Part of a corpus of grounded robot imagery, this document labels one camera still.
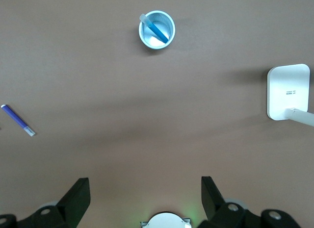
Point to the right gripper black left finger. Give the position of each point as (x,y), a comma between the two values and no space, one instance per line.
(71,203)

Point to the purple marker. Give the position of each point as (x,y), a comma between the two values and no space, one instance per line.
(17,119)

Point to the blue marker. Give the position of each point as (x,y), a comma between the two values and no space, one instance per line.
(155,29)

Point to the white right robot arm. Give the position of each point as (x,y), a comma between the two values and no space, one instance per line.
(165,220)

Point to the light blue mesh cup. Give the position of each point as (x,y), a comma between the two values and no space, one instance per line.
(169,39)

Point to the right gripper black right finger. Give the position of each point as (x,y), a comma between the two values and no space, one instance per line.
(216,203)

